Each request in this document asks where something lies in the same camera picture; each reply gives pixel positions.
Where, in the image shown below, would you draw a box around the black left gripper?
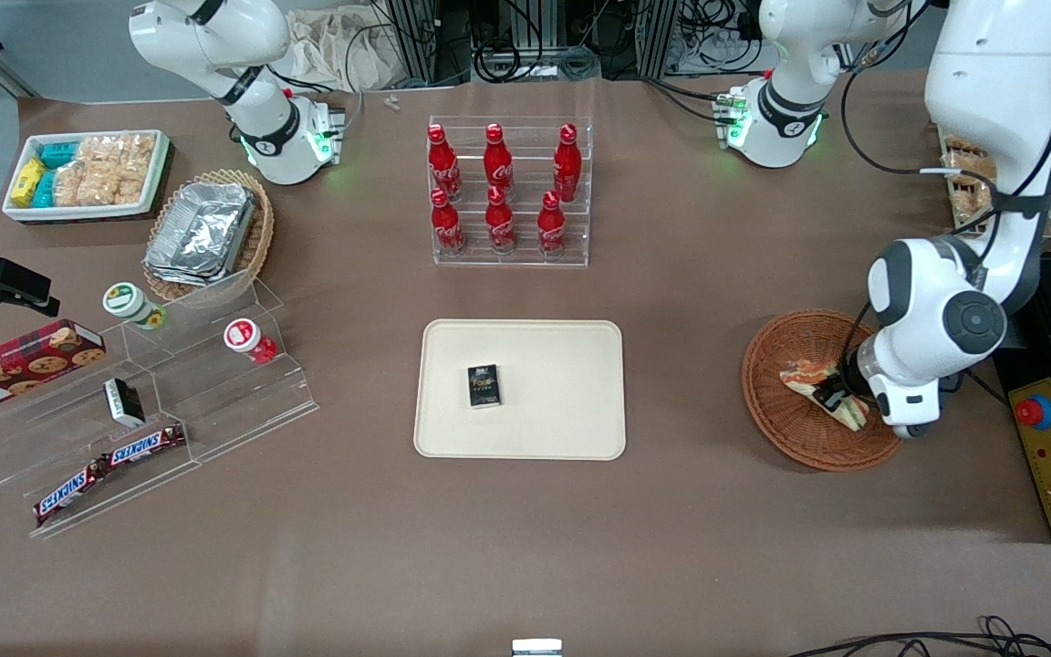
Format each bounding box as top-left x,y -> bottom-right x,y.
811,339 -> 884,432

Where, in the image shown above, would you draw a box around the triangular sandwich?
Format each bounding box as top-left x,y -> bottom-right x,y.
779,359 -> 869,432

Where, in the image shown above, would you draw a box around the brown wicker basket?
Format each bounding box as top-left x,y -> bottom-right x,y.
742,309 -> 905,473

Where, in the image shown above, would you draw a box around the light wicker basket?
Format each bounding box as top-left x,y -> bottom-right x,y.
142,169 -> 276,304

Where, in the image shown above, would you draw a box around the beige plastic tray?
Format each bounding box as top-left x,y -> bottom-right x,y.
413,318 -> 627,462

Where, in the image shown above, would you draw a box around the red tartan cookie box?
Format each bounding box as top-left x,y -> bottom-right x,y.
0,319 -> 108,419

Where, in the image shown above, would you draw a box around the green lid cup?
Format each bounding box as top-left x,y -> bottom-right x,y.
103,282 -> 168,330

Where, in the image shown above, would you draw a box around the white rectangular snack bin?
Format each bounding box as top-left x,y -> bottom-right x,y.
2,130 -> 171,224

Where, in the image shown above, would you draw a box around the yellow snack pack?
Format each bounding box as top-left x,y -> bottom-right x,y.
11,157 -> 46,207

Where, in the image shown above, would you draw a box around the clear rice cracker bag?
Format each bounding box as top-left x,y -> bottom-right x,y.
51,162 -> 145,207
78,134 -> 157,176

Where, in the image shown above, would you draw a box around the small black white box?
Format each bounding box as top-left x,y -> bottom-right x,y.
103,377 -> 147,429

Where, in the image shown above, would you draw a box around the stacked aluminium foil trays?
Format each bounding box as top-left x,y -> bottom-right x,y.
144,182 -> 257,288

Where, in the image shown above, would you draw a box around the Snickers chocolate bar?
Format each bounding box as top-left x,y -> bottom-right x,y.
109,423 -> 187,468
33,454 -> 111,527

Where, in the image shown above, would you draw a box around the clear acrylic step shelf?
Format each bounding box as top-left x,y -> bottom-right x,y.
0,269 -> 319,539

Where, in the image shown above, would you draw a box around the red lid cup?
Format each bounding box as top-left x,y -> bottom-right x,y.
223,318 -> 278,366

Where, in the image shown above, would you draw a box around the wrapped bread pieces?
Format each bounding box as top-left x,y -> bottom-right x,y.
942,135 -> 999,218

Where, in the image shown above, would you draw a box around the red cola bottle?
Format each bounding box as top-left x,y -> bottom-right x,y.
484,124 -> 515,202
431,188 -> 466,256
485,186 -> 516,255
428,124 -> 463,202
537,191 -> 567,257
553,124 -> 583,203

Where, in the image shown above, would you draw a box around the small black printed box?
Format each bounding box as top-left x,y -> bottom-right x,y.
467,364 -> 502,409

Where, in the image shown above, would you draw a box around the clear acrylic bottle rack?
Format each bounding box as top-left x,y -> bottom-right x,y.
428,115 -> 595,268

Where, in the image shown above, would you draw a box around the beige cloth bag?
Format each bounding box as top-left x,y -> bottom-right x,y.
284,7 -> 399,92

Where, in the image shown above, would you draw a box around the black cable on table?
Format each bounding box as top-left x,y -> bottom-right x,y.
959,365 -> 1010,407

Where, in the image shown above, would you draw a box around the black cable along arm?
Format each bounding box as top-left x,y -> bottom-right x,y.
840,0 -> 1051,275

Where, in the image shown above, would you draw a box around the black floor cables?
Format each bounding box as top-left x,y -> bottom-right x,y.
790,616 -> 1051,657

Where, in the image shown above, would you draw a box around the aluminium frame post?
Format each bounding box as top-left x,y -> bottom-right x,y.
387,0 -> 440,88
638,0 -> 683,78

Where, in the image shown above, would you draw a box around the tangled black background cables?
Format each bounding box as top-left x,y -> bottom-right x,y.
434,0 -> 645,85

